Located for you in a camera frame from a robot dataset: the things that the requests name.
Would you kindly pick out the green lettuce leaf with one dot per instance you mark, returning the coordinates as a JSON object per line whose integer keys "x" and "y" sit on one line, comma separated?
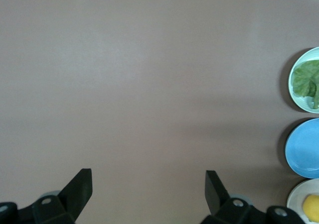
{"x": 305, "y": 79}

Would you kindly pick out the yellow lemon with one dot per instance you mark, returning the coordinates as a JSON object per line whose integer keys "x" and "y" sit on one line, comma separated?
{"x": 312, "y": 207}

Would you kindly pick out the blue plate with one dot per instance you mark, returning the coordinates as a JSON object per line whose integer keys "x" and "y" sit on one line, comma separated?
{"x": 304, "y": 146}

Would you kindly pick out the pale green plate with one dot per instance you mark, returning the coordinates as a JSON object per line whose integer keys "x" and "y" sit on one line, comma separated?
{"x": 299, "y": 102}

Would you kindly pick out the pale pink plate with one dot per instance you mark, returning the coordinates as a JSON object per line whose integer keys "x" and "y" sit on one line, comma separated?
{"x": 295, "y": 199}

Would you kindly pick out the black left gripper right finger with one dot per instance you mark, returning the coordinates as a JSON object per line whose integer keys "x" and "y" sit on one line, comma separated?
{"x": 216, "y": 194}

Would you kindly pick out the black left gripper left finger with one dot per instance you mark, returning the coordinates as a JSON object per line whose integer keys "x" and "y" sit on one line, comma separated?
{"x": 74, "y": 194}

